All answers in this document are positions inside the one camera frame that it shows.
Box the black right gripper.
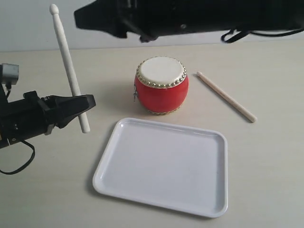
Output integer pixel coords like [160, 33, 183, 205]
[74, 0, 166, 42]

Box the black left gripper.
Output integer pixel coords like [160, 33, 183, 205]
[22, 91, 96, 135]

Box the wooden drumstick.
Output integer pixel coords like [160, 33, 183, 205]
[49, 4, 91, 133]
[196, 71, 257, 123]

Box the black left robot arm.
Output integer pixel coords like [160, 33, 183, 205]
[0, 86, 96, 148]

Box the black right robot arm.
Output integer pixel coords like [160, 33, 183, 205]
[74, 0, 304, 43]

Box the red small drum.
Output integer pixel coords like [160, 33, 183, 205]
[133, 57, 189, 114]

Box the white plastic tray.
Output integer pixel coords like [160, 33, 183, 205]
[93, 118, 228, 218]

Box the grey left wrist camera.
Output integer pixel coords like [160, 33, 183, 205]
[0, 63, 19, 85]

